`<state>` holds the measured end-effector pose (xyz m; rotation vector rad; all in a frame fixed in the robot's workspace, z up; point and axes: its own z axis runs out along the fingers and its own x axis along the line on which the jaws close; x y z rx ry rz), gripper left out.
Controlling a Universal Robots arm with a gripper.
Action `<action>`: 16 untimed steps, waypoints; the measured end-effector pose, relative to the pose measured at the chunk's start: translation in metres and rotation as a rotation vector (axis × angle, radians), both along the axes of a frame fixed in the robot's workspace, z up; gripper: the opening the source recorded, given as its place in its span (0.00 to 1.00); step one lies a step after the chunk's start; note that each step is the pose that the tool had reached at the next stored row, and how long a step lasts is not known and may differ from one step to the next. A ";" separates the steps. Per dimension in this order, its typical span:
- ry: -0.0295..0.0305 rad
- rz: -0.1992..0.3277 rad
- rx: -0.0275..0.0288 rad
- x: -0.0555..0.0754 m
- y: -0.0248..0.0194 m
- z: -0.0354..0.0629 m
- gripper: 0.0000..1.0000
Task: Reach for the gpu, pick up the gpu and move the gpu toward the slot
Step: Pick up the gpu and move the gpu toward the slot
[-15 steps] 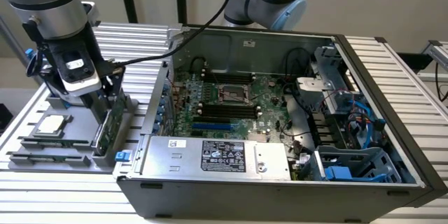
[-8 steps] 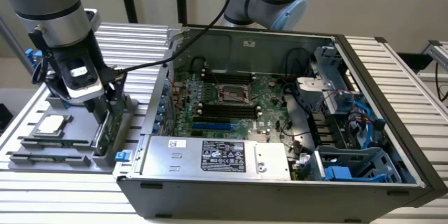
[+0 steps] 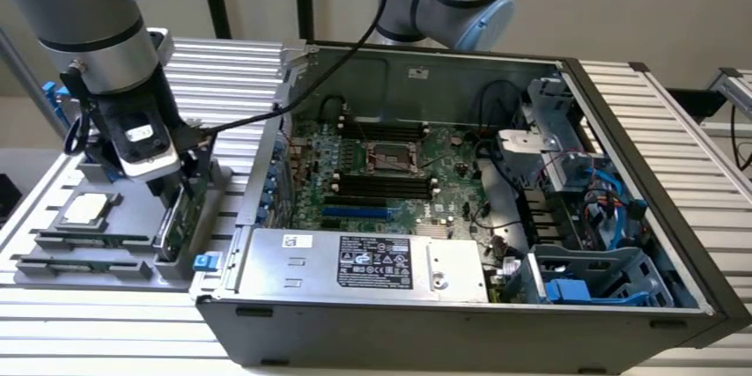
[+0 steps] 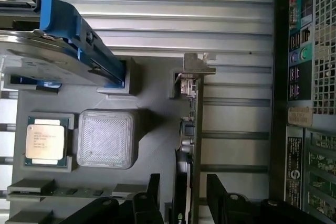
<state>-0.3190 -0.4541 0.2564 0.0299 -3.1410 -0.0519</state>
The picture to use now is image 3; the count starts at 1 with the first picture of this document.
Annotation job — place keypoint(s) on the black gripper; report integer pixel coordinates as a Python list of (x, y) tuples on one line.
[(101, 112)]

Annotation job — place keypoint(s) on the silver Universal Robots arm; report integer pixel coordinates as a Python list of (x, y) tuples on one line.
[(88, 19)]

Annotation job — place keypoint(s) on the black expansion slot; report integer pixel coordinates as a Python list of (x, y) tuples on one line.
[(352, 201)]

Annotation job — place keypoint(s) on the black RAM slot bank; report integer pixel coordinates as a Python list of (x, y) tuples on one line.
[(381, 128), (384, 186)]

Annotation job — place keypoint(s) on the blue expansion slot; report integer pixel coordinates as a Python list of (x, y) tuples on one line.
[(354, 213)]

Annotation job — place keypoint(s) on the blue plastic rack clip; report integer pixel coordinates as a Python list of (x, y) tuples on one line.
[(53, 98)]

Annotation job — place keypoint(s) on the silver CPU chip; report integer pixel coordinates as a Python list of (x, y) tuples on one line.
[(89, 209)]

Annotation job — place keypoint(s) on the grey parts rack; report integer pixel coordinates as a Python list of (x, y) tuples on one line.
[(125, 217)]

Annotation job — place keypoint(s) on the black box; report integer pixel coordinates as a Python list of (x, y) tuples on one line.
[(6, 195)]

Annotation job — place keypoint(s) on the green graphics card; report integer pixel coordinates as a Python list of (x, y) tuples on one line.
[(186, 222)]

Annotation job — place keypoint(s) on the green RAM stick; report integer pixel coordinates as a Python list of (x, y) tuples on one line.
[(88, 240), (76, 266)]

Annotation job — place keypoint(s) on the blue case latch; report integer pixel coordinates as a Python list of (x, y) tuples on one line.
[(205, 261)]

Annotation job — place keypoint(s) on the metal CPU socket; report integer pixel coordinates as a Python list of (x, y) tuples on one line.
[(392, 157)]

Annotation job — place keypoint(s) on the silver power supply unit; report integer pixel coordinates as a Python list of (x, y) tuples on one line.
[(352, 266)]

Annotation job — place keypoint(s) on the green motherboard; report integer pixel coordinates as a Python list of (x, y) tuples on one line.
[(446, 200)]

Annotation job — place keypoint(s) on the silver metal drive cage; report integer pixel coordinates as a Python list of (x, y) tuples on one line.
[(542, 147)]

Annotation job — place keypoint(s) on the black fan shroud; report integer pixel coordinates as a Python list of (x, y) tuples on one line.
[(540, 217)]

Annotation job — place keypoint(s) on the black open PC case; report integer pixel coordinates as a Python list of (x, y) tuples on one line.
[(469, 336)]

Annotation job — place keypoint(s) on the grey disk bay cage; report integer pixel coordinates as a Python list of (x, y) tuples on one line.
[(593, 270)]

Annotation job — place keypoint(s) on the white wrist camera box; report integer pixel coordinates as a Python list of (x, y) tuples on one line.
[(144, 147)]

